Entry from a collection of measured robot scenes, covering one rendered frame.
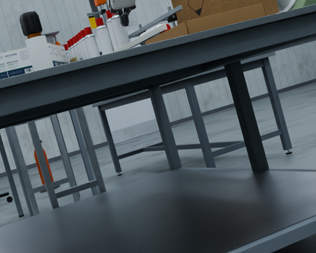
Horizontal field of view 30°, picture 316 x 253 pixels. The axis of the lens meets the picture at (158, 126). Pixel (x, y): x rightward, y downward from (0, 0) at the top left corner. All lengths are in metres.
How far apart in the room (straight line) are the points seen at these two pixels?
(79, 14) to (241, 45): 10.41
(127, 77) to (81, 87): 0.13
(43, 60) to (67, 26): 9.38
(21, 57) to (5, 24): 8.92
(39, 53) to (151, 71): 1.04
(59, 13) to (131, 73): 10.41
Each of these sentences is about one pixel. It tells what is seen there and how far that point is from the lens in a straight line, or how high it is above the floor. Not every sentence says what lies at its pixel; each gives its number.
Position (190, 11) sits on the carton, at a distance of 2.23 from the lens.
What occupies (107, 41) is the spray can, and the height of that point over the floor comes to 0.98.
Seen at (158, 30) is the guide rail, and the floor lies 0.90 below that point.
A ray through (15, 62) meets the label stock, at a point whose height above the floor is 1.01.
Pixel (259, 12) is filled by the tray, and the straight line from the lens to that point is 1.76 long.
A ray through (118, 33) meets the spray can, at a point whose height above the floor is 0.98.
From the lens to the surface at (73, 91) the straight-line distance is 1.51.
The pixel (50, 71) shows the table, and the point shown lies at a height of 0.82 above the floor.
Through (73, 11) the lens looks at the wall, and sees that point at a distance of 12.04.
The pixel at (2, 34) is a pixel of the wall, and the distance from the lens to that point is 11.65.
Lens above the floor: 0.70
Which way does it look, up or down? 3 degrees down
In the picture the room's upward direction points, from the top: 16 degrees counter-clockwise
